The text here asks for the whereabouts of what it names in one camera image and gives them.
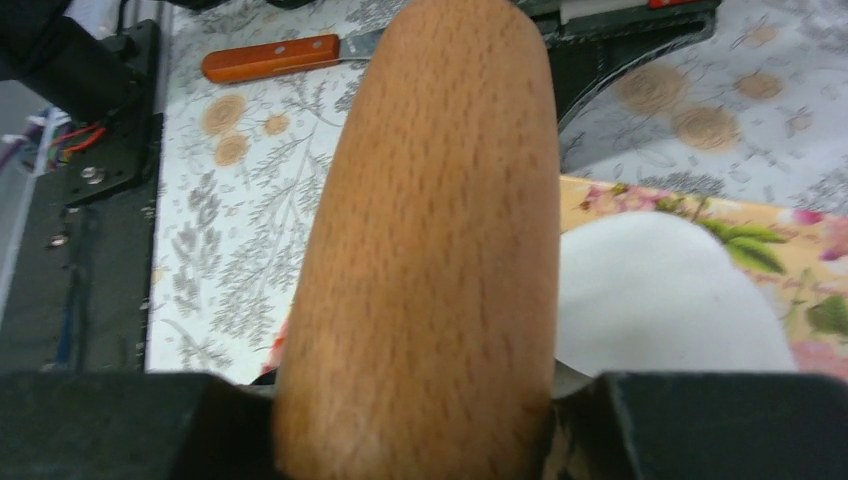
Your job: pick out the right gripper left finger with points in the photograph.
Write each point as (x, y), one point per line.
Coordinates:
(132, 426)

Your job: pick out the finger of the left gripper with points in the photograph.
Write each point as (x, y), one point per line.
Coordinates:
(591, 44)

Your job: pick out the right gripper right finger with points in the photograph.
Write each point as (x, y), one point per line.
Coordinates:
(701, 426)

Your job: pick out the floral cutting board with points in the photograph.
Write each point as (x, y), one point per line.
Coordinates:
(782, 265)

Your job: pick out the wooden double-ended roller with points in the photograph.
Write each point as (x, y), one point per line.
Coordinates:
(458, 95)

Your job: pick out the metal scraper red handle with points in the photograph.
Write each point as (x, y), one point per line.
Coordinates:
(257, 62)

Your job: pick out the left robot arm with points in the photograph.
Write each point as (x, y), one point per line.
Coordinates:
(107, 81)

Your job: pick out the white dough ball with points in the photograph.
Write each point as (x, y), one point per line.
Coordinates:
(648, 291)

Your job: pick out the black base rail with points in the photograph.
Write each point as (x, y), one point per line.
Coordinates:
(78, 294)

